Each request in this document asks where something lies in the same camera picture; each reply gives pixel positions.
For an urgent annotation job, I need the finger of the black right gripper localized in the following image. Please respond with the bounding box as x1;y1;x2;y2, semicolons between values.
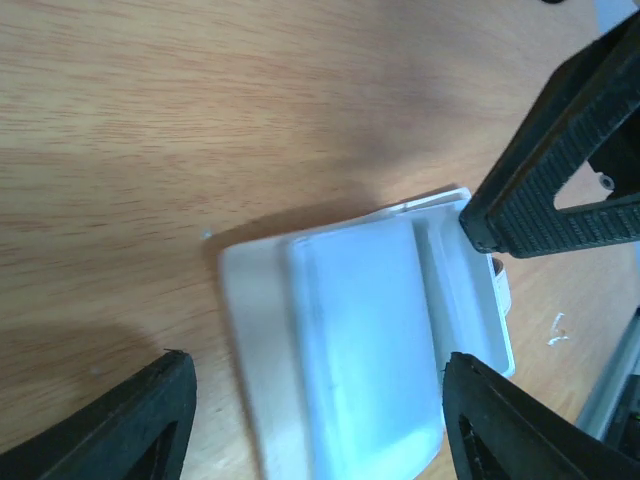
460;14;639;258

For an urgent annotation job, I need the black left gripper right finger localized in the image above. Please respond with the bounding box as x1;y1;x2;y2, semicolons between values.
443;352;639;479

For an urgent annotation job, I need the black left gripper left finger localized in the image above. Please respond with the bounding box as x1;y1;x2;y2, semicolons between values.
1;350;196;479

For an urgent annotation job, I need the beige card holder wallet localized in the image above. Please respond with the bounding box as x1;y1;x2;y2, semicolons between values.
219;188;515;479

